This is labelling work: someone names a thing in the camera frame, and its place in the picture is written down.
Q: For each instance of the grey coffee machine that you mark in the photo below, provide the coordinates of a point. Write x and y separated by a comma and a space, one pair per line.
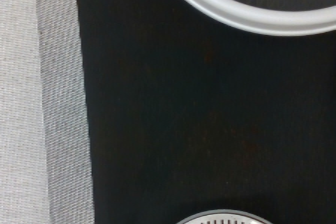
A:
219, 217

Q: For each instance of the grey woven placemat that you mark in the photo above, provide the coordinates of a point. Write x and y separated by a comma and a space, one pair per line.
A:
45, 168

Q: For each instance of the white two-tier round shelf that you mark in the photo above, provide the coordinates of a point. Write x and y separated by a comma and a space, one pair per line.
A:
267, 22

